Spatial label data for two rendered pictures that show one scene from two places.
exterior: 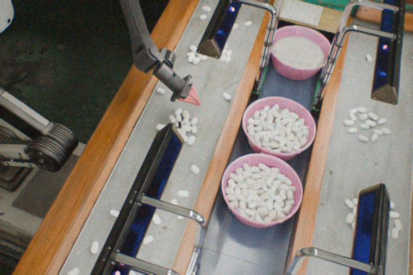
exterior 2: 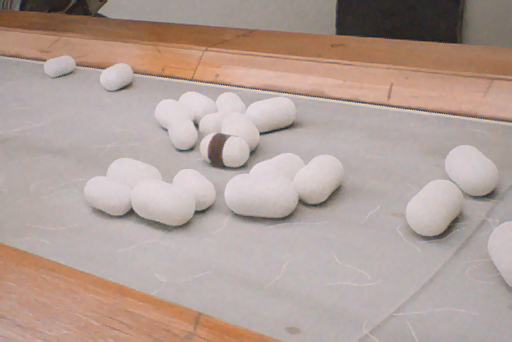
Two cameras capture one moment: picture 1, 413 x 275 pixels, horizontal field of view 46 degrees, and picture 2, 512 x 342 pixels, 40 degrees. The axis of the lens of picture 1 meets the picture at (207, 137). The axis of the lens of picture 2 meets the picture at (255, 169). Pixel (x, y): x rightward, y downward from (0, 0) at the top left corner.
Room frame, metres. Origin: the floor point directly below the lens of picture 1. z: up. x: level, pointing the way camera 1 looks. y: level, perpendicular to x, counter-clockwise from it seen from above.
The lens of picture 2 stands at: (1.66, -0.32, 0.90)
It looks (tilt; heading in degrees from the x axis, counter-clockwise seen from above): 22 degrees down; 114
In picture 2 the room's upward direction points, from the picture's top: 3 degrees counter-clockwise
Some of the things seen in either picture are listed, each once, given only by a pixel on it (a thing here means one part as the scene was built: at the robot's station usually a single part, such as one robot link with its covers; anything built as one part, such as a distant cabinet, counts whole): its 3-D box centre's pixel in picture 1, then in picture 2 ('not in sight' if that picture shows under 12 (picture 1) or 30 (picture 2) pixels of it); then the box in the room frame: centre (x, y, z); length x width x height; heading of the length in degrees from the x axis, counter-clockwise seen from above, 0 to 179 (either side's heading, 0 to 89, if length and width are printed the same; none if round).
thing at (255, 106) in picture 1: (277, 132); not in sight; (1.13, -0.25, 0.72); 0.27 x 0.27 x 0.10
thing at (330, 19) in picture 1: (309, 15); not in sight; (1.77, -0.38, 0.77); 0.33 x 0.15 x 0.01; 79
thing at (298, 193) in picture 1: (259, 193); not in sight; (0.85, -0.20, 0.72); 0.27 x 0.27 x 0.10
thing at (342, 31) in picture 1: (353, 64); not in sight; (1.35, -0.50, 0.90); 0.20 x 0.19 x 0.45; 169
